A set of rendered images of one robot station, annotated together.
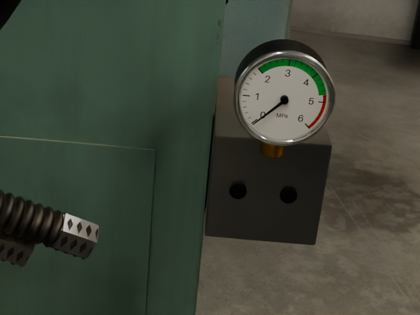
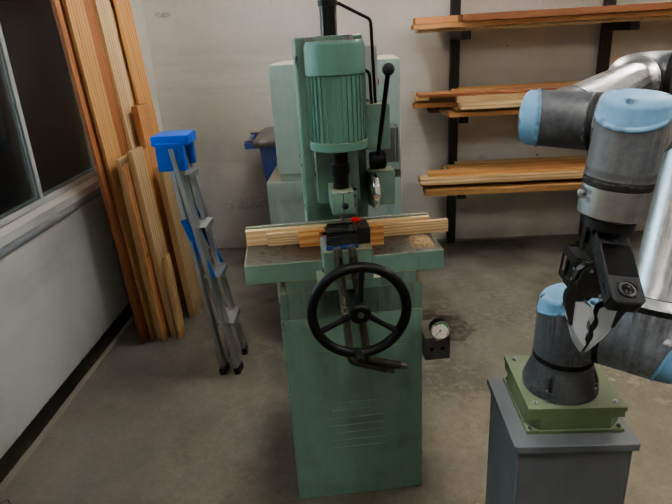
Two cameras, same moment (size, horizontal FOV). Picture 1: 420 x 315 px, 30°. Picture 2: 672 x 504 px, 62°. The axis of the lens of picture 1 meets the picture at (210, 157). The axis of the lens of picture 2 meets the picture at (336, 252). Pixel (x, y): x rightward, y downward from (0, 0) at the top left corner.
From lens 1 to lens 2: 129 cm
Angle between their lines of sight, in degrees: 5
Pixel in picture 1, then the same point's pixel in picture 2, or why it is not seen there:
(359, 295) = (452, 369)
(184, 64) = (415, 324)
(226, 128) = (426, 336)
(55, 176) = (388, 353)
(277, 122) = (439, 335)
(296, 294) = (428, 373)
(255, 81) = (434, 328)
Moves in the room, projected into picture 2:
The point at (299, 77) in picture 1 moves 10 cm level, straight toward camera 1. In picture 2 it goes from (442, 325) to (447, 342)
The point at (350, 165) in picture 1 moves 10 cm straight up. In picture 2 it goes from (434, 314) to (434, 298)
